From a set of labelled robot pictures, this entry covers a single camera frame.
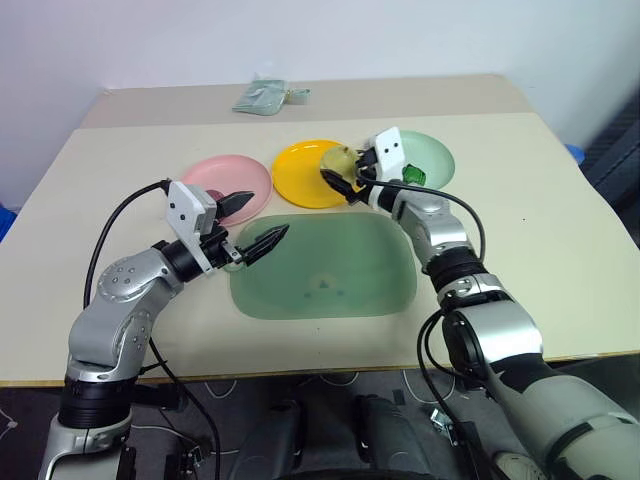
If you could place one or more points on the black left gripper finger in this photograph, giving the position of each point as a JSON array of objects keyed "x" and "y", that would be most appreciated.
[
  {"x": 235, "y": 203},
  {"x": 262, "y": 241}
]

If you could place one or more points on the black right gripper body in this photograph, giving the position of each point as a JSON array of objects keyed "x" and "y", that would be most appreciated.
[{"x": 371, "y": 194}]

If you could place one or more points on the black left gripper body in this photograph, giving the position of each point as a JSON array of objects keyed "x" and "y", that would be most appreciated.
[{"x": 217, "y": 247}]

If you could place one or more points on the translucent yellow item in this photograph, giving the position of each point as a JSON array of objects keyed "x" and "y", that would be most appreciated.
[{"x": 337, "y": 160}]

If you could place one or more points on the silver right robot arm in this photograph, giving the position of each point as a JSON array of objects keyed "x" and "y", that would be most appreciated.
[{"x": 500, "y": 330}]

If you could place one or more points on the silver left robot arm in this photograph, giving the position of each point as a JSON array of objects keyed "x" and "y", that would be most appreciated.
[{"x": 110, "y": 310}]

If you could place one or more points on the dark pink item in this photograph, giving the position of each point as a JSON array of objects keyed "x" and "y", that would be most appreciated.
[{"x": 214, "y": 193}]

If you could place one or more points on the pink plate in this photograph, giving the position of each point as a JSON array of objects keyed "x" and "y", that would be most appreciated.
[{"x": 235, "y": 172}]

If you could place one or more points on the yellow plate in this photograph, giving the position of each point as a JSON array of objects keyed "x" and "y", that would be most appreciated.
[{"x": 300, "y": 170}]

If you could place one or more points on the translucent green item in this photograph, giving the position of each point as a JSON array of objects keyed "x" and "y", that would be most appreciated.
[{"x": 414, "y": 174}]

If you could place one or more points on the pale green plate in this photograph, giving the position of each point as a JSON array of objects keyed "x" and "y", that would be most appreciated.
[{"x": 430, "y": 150}]

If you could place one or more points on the large green tray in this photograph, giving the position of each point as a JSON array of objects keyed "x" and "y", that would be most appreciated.
[{"x": 340, "y": 260}]

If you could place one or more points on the pale green pouch tag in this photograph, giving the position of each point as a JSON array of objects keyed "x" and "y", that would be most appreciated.
[{"x": 299, "y": 95}]

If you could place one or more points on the pale green pouch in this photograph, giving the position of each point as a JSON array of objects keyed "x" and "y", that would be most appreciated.
[{"x": 260, "y": 97}]

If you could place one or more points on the black box under table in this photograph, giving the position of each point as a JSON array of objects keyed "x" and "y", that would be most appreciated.
[{"x": 155, "y": 397}]

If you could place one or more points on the dark rounded shape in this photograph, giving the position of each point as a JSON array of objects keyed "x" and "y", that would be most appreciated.
[
  {"x": 387, "y": 435},
  {"x": 267, "y": 440}
]

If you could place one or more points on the small blue object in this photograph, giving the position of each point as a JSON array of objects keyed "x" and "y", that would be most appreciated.
[{"x": 577, "y": 152}]

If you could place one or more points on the blue object beside table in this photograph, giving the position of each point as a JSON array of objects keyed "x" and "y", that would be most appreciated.
[{"x": 5, "y": 222}]

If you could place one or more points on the black chair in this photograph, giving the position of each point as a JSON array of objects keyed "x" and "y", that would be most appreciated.
[{"x": 617, "y": 155}]

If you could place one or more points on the white sneaker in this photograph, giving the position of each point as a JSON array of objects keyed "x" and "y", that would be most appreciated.
[{"x": 520, "y": 465}]

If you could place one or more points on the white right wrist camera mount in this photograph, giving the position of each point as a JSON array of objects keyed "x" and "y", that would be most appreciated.
[{"x": 392, "y": 150}]

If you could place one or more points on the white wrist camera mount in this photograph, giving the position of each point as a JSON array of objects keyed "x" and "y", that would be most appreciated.
[
  {"x": 182, "y": 210},
  {"x": 392, "y": 150}
]

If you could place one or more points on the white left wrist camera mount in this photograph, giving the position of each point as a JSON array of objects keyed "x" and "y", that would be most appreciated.
[{"x": 182, "y": 210}]

